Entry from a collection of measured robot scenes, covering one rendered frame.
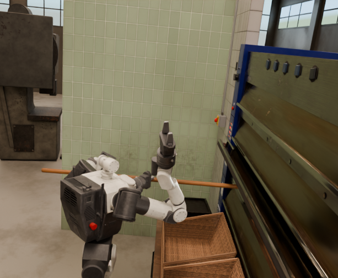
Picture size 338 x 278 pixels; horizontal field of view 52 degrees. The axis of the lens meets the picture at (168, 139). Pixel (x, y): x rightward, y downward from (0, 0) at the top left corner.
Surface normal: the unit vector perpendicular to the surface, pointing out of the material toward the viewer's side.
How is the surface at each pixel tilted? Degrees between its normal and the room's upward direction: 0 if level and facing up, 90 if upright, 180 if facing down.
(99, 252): 45
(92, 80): 90
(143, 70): 90
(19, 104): 90
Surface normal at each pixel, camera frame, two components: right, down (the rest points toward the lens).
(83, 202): 0.70, 0.26
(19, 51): 0.22, 0.28
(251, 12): 0.00, 0.27
